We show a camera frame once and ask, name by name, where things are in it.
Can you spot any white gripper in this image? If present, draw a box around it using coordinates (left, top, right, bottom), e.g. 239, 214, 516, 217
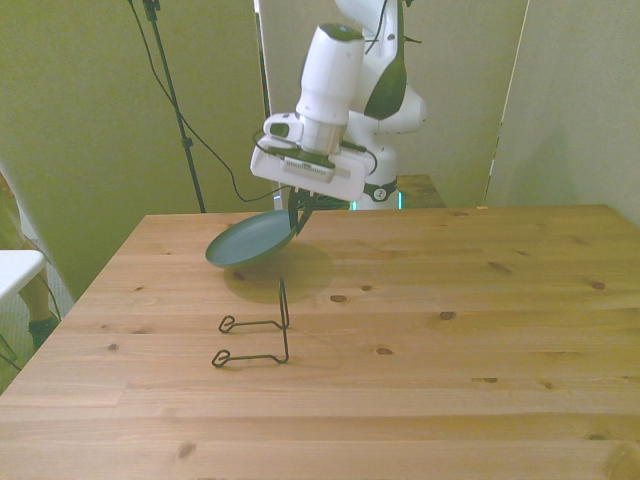
249, 146, 370, 237

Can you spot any teal green plate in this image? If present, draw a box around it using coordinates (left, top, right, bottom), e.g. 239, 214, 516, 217
204, 209, 297, 274

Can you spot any small wooden side table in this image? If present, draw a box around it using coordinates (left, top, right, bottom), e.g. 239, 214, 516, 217
394, 173, 447, 209

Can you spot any person bare leg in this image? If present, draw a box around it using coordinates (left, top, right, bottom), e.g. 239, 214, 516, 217
18, 267, 54, 324

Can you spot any dark shoe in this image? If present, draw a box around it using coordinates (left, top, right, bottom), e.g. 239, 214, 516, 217
27, 313, 62, 352

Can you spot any white stool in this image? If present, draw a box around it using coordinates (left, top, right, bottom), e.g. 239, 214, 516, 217
0, 248, 47, 307

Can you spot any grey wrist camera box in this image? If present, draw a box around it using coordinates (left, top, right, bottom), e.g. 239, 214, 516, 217
281, 153, 337, 183

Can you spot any black tripod cable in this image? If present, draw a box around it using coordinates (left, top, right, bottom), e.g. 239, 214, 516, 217
125, 0, 281, 204

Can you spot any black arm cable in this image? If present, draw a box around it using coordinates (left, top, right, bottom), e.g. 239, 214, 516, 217
339, 0, 424, 177

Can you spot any black camera tripod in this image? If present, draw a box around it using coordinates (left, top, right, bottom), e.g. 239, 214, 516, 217
141, 0, 208, 214

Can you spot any black wire plate stand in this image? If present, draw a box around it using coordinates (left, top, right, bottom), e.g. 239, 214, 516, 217
211, 277, 293, 368

